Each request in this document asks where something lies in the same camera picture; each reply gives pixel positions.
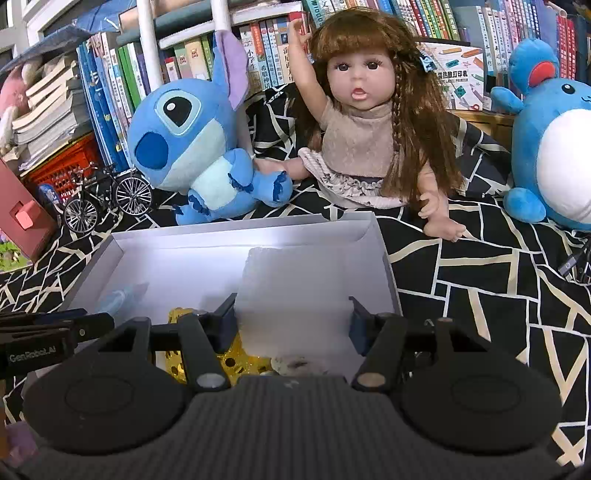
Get wooden crate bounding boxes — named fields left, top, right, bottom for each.
left=450, top=108, right=515, bottom=151

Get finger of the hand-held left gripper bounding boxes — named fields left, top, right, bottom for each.
left=0, top=308, right=88, bottom=329
left=0, top=313, right=116, bottom=344

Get blue plastic folder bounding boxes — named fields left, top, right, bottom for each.
left=0, top=0, right=139, bottom=75

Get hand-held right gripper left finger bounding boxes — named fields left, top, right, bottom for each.
left=95, top=293, right=238, bottom=393

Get miniature black bicycle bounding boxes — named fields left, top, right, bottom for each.
left=62, top=161, right=153, bottom=234

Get stack of flat books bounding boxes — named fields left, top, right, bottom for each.
left=11, top=55, right=93, bottom=171

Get black cables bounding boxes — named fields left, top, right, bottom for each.
left=556, top=237, right=591, bottom=284

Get gold sequin pillow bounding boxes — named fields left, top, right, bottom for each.
left=157, top=307, right=273, bottom=386

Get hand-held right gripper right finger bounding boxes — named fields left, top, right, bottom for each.
left=348, top=295, right=488, bottom=392

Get blue alien plush toy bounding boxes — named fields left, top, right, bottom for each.
left=127, top=30, right=294, bottom=227

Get pink toy house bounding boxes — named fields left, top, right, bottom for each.
left=0, top=159, right=58, bottom=273

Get pink rabbit plush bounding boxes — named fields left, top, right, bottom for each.
left=0, top=58, right=42, bottom=148

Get round blue plush toy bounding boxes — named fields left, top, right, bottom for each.
left=490, top=38, right=591, bottom=232

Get white printed carton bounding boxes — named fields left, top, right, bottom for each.
left=416, top=39, right=485, bottom=112

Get white fluffy pillow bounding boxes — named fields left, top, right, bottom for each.
left=235, top=247, right=358, bottom=370

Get white cardboard box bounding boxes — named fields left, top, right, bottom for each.
left=58, top=211, right=403, bottom=384

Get brown-haired baby doll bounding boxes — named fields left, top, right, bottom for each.
left=254, top=9, right=467, bottom=243

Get small blue toy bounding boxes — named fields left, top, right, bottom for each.
left=39, top=184, right=62, bottom=210

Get white trolley handle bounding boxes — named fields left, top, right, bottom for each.
left=136, top=0, right=232, bottom=93

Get row of upright books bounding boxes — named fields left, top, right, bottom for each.
left=76, top=0, right=591, bottom=174

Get red plastic basket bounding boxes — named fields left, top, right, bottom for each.
left=21, top=134, right=105, bottom=195

